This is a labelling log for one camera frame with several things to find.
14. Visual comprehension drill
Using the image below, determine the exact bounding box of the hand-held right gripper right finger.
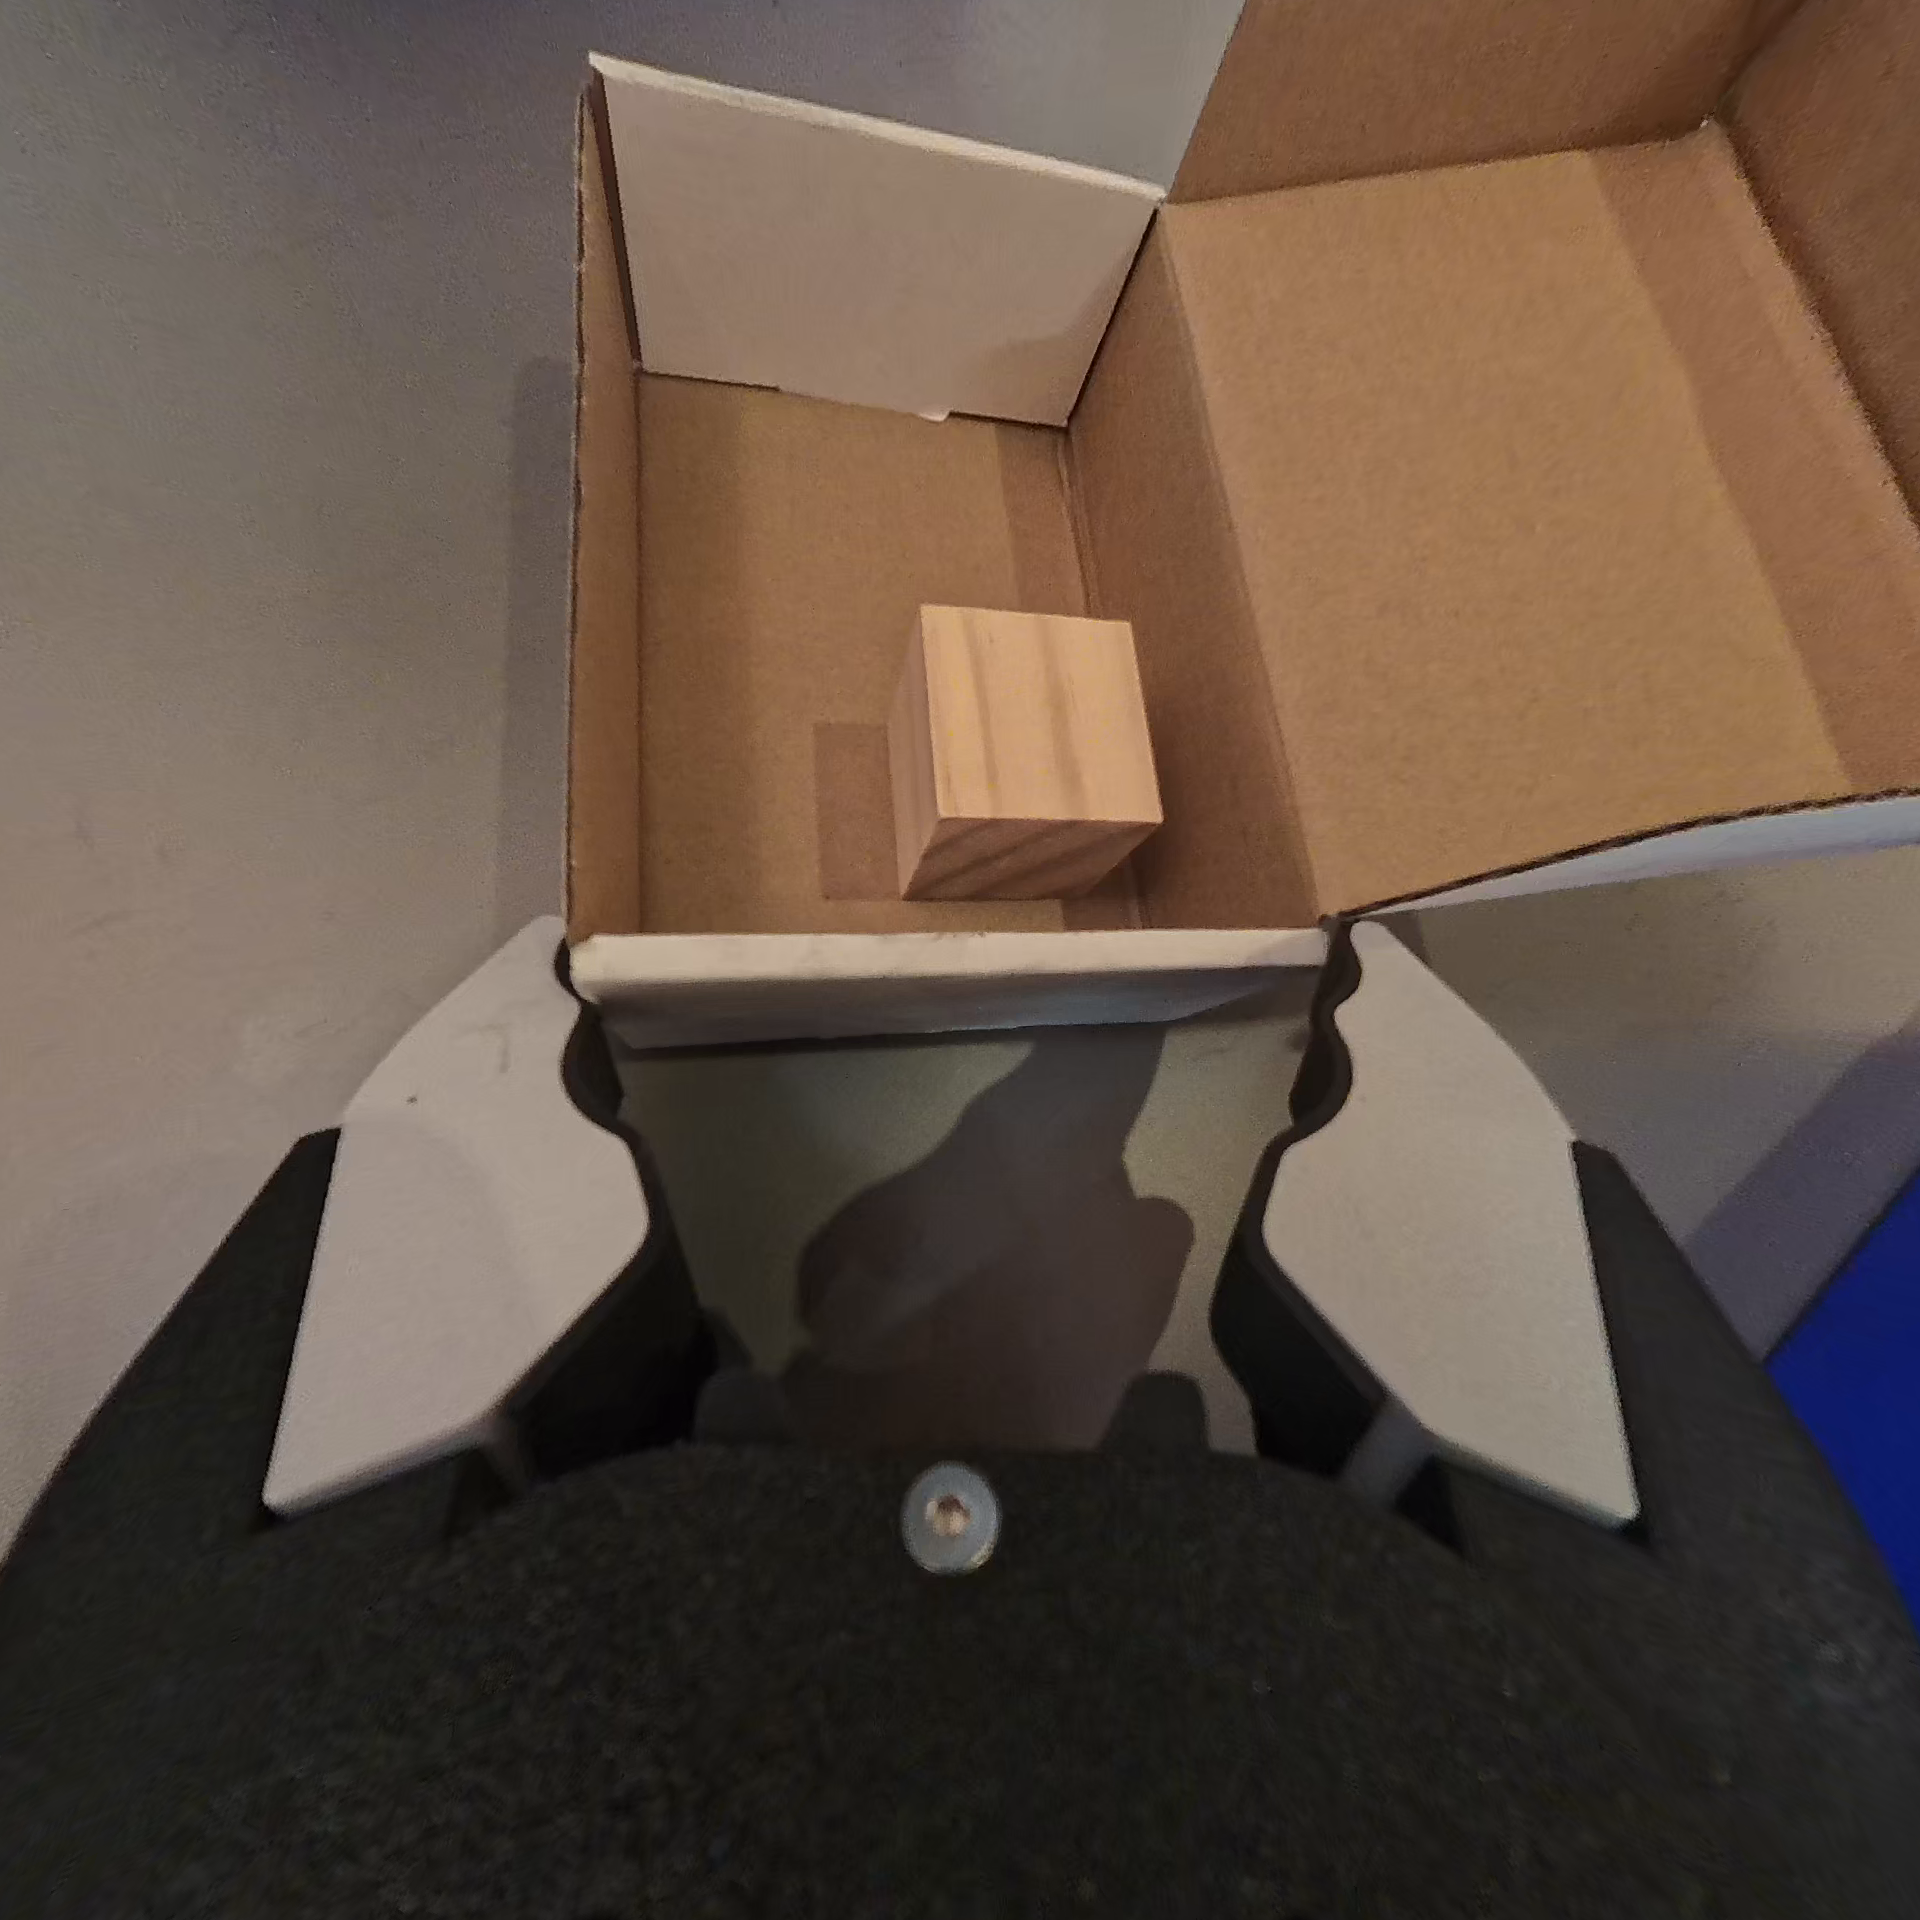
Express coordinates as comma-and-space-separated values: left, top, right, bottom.
1206, 913, 1648, 1536

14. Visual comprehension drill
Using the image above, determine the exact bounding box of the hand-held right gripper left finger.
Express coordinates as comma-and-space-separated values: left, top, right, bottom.
255, 913, 713, 1525

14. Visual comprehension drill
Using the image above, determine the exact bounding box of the blue plastic bin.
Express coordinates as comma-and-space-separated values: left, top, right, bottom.
1769, 1199, 1920, 1576

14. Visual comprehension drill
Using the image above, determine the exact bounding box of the plain wooden cube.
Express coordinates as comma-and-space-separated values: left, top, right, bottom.
886, 603, 1168, 903

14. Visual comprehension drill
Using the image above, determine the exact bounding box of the white cardboard box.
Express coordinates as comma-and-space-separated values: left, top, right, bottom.
562, 0, 1920, 1051

